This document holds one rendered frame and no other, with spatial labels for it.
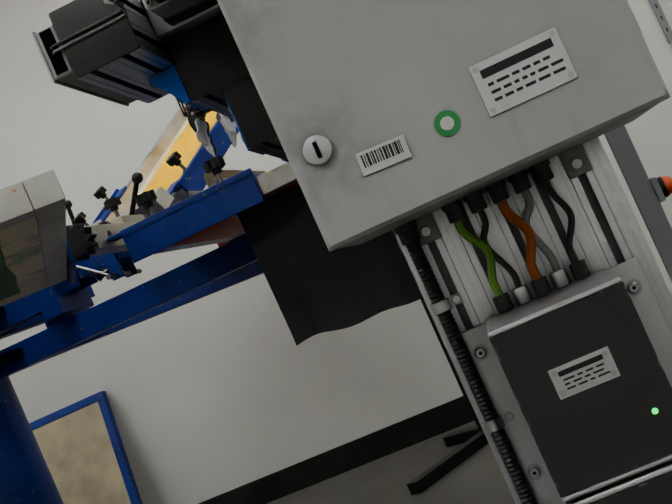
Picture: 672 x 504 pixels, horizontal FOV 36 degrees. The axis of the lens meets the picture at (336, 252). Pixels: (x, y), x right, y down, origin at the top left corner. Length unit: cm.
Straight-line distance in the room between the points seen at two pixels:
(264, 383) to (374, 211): 355
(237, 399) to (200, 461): 33
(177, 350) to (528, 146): 373
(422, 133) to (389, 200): 7
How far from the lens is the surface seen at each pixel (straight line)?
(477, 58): 95
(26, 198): 123
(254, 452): 456
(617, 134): 206
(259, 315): 443
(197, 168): 284
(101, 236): 210
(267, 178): 199
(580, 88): 95
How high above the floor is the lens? 73
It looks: 2 degrees up
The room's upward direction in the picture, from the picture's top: 24 degrees counter-clockwise
